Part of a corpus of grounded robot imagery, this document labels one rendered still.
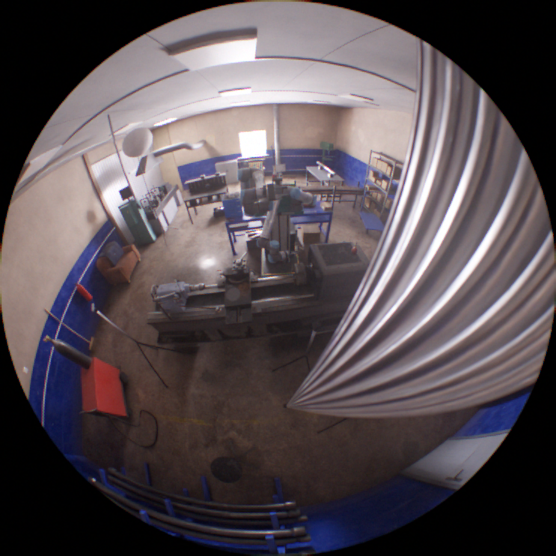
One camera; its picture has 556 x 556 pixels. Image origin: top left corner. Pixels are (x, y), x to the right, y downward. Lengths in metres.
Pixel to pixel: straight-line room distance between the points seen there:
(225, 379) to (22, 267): 4.22
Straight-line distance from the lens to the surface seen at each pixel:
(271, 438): 2.71
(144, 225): 5.76
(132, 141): 4.56
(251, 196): 1.36
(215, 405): 2.84
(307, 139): 8.80
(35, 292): 4.43
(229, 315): 2.13
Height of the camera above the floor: 2.66
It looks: 50 degrees down
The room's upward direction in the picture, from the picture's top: 3 degrees counter-clockwise
